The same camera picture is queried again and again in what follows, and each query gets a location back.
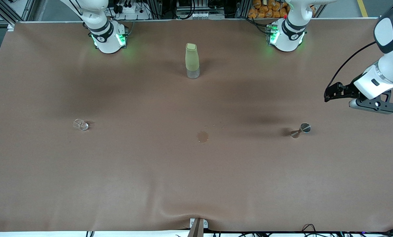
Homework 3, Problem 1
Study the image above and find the orange bread roll pile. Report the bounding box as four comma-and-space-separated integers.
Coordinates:
247, 0, 317, 19

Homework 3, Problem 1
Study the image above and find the metal clamp bracket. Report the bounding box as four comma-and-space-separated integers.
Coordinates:
189, 218, 209, 229

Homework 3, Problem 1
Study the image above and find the clear glass measuring cup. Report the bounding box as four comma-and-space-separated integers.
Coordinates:
73, 118, 89, 131

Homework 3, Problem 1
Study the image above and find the brown stand pole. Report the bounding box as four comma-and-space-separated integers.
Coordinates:
187, 219, 204, 237

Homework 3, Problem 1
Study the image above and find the brown table mat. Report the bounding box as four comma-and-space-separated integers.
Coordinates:
0, 18, 393, 232

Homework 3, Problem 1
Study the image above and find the pale green shaker bottle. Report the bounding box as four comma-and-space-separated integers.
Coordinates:
185, 43, 200, 79

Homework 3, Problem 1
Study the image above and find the steel double-cone jigger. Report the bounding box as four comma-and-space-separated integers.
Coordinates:
290, 122, 312, 139

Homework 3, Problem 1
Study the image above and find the aluminium frame post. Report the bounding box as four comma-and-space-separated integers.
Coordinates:
0, 0, 36, 32

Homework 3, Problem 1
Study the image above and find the white power strip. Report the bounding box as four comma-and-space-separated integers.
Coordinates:
112, 0, 143, 14

